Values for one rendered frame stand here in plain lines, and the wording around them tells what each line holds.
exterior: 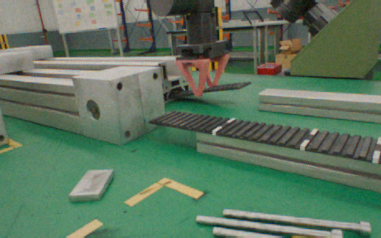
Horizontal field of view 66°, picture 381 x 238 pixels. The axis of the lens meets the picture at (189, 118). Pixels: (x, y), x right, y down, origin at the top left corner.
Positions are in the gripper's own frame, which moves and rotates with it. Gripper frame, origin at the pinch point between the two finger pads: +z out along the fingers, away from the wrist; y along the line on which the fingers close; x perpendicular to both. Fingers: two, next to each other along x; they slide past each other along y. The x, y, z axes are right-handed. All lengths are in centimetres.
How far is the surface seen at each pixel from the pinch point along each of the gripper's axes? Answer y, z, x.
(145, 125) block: 19.0, 1.3, 1.2
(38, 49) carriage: -1, -9, -65
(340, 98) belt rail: 1.4, -0.2, 25.1
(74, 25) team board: -323, -34, -532
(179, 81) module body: -1.6, -1.0, -7.8
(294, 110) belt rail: 2.0, 2.0, 18.5
